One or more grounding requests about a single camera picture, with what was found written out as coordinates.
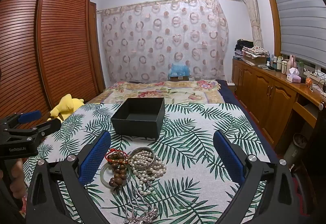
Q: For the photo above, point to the cardboard box under cloth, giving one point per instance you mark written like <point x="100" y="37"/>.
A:
<point x="256" y="60"/>

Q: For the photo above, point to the row of cosmetic bottles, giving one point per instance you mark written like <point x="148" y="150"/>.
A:
<point x="282" y="63"/>

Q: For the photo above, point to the small cardboard box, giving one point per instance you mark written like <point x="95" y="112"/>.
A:
<point x="179" y="78"/>

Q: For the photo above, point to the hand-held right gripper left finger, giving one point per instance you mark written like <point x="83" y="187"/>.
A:
<point x="93" y="160"/>

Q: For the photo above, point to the pale green jade bangle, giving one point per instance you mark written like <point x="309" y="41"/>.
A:
<point x="103" y="174"/>

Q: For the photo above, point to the pink tissue box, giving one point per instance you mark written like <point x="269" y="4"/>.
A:
<point x="293" y="76"/>

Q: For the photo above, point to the wooden sideboard cabinet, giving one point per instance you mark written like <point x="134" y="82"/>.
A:
<point x="262" y="91"/>

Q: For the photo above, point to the yellow plush toy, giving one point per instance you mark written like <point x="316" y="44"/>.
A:
<point x="65" y="105"/>

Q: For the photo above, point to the black box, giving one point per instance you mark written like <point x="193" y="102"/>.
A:
<point x="137" y="128"/>

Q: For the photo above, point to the tied beige window curtain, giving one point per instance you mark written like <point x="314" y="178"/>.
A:
<point x="250" y="10"/>

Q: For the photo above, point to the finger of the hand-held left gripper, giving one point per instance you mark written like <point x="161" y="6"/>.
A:
<point x="30" y="116"/>
<point x="49" y="126"/>

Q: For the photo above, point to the white power strip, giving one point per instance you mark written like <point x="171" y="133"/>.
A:
<point x="314" y="74"/>

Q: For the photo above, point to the person's left hand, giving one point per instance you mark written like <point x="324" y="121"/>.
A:
<point x="18" y="183"/>

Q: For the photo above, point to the silver bangle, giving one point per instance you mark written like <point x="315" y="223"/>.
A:
<point x="142" y="148"/>

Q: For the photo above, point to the wooden window frame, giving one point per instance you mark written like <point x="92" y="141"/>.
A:
<point x="271" y="10"/>

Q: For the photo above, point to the folded floral cloth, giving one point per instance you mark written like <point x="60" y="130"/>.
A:
<point x="254" y="50"/>

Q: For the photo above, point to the grey window blind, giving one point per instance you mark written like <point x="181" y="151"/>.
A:
<point x="300" y="22"/>

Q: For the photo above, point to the blue plastic bag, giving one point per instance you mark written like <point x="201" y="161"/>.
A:
<point x="179" y="69"/>

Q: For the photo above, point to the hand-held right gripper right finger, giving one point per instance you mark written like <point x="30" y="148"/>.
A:
<point x="228" y="160"/>

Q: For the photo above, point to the sheer circle pattern curtain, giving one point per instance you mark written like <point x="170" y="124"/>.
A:
<point x="152" y="35"/>

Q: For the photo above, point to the palm leaf printed cloth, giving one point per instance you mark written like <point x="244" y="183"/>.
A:
<point x="191" y="137"/>

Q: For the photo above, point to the floral blanket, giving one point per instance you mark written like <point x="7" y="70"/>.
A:
<point x="178" y="92"/>

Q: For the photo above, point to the brown louvered wooden wardrobe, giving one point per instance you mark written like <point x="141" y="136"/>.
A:
<point x="63" y="48"/>

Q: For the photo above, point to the stack of dark clothes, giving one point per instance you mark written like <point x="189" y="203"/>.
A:
<point x="242" y="47"/>

